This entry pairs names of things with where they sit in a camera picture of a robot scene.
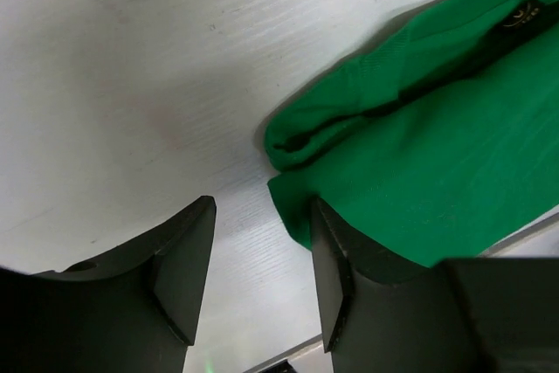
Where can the aluminium frame rail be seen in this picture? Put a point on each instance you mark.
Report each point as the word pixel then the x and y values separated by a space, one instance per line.
pixel 285 355

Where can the green t shirt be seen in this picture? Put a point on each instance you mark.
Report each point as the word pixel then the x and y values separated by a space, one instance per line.
pixel 438 143

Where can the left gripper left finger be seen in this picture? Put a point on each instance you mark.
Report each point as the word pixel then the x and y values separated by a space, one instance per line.
pixel 134 308

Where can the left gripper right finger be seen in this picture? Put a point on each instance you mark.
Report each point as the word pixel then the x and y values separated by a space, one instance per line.
pixel 381 312

